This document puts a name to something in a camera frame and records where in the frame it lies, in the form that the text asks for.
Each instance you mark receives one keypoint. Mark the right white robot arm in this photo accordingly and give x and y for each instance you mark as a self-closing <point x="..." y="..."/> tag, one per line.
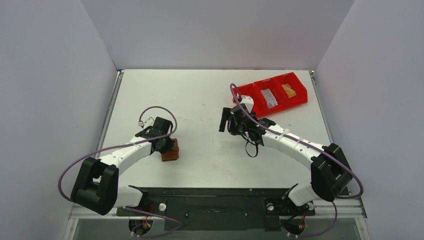
<point x="329" y="169"/>

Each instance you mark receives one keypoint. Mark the silver card in bin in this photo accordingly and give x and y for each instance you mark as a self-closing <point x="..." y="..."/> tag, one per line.
<point x="269" y="97"/>

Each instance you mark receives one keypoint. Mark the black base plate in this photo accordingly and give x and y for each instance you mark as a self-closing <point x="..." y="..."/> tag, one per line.
<point x="226" y="223"/>

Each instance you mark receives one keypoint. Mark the gold card in bin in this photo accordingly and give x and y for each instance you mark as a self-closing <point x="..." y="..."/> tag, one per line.
<point x="289" y="90"/>

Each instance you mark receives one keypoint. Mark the red bin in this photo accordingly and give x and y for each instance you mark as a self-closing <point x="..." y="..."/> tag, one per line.
<point x="259" y="103"/>
<point x="302" y="93"/>
<point x="278" y="92"/>

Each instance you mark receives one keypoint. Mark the red middle bin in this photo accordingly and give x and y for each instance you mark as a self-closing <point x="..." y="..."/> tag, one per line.
<point x="278" y="92"/>

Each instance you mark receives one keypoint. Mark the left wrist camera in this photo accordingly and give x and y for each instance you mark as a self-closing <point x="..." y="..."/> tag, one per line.
<point x="149" y="122"/>

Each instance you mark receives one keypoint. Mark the aluminium rail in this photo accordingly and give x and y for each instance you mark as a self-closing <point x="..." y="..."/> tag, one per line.
<point x="344" y="210"/>

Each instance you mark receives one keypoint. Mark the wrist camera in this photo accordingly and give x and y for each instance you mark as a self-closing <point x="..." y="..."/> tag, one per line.
<point x="247" y="101"/>
<point x="149" y="122"/>

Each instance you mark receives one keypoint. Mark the brown leather card holder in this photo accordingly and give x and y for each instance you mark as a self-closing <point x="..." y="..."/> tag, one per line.
<point x="172" y="154"/>

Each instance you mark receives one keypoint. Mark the red left bin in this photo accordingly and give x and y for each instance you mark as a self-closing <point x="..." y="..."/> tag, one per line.
<point x="259" y="103"/>

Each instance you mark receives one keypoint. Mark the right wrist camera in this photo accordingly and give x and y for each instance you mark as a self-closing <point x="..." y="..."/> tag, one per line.
<point x="247" y="101"/>

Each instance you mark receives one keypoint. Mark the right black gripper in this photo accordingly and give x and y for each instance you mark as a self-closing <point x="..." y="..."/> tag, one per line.
<point x="234" y="117"/>

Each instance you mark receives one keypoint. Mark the red right bin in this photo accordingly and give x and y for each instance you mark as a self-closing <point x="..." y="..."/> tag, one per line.
<point x="302" y="93"/>

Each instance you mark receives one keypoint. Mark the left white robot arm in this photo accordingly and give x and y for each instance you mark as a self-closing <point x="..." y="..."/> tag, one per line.
<point x="97" y="184"/>

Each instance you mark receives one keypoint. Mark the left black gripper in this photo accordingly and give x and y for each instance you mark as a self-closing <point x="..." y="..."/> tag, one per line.
<point x="169" y="146"/>

